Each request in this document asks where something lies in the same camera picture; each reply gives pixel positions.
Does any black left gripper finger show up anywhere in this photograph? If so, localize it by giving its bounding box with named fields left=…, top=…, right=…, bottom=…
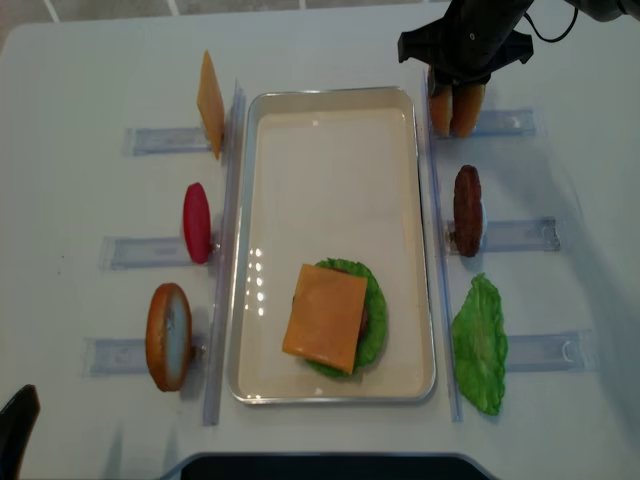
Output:
left=0, top=384, right=40, bottom=480

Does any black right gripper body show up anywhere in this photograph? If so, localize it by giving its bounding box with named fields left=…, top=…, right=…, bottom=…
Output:
left=397, top=0, right=534, bottom=86

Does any upright bread slice inner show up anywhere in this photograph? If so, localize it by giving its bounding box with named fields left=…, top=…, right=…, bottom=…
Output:
left=450, top=84, right=486, bottom=138

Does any upright bread slice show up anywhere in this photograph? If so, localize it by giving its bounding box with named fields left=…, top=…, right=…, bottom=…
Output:
left=429, top=86, right=453, bottom=136
left=450, top=84, right=486, bottom=138

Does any upright bread slice outer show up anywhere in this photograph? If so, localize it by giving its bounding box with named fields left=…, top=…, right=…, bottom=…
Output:
left=429, top=86, right=453, bottom=136

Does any clear pusher track bread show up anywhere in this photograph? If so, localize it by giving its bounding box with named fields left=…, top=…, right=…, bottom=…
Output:
left=472, top=109, right=537, bottom=137

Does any upright brown meat patty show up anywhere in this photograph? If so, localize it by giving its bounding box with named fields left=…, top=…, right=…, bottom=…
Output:
left=453, top=165, right=483, bottom=257

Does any clear pusher track tomato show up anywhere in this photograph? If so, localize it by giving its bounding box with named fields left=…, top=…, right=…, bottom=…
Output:
left=98, top=237, right=197, bottom=271

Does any red tomato slice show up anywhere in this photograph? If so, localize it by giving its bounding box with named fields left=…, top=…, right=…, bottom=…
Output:
left=182, top=182, right=211, bottom=264

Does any upright cheese slice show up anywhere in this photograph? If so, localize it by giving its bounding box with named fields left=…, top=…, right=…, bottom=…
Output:
left=197, top=50, right=225, bottom=160

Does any clear pusher track cheese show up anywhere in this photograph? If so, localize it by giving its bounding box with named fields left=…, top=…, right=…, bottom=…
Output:
left=122, top=127, right=211, bottom=156

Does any upright green lettuce leaf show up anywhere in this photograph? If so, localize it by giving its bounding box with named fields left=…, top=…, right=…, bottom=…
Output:
left=452, top=273, right=508, bottom=416

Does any flat cheese slice on burger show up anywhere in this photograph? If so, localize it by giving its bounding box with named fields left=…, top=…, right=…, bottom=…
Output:
left=282, top=264, right=367, bottom=374

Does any green lettuce leaf on burger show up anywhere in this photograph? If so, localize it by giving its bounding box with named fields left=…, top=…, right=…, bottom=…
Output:
left=305, top=258, right=388, bottom=378

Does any clear pusher track lettuce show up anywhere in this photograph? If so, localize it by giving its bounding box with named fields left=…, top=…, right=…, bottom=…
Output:
left=506, top=330, right=599, bottom=373

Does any clear pusher track bun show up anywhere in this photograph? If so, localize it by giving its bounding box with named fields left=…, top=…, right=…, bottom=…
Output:
left=82, top=337, right=207, bottom=377

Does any upright bun half left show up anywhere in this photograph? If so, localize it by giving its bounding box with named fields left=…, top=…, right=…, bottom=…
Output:
left=145, top=283, right=192, bottom=392

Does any white rectangular metal tray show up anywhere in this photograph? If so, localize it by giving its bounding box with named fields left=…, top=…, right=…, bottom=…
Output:
left=228, top=87, right=436, bottom=405

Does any clear pusher track patty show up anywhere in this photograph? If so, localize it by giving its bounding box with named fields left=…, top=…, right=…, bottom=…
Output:
left=444, top=216, right=561, bottom=256

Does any black cable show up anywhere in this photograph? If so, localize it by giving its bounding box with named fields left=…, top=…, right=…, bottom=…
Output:
left=522, top=0, right=580, bottom=43

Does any left clear acrylic rail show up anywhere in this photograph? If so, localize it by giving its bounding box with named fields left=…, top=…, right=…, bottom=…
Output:
left=203, top=80, right=246, bottom=426

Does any clear acrylic rail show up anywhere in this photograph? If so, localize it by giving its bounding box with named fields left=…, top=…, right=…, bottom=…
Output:
left=203, top=80, right=246, bottom=426
left=422, top=70, right=463, bottom=423

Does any right clear acrylic rail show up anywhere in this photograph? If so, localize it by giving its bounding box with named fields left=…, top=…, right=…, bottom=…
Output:
left=422, top=70, right=463, bottom=423

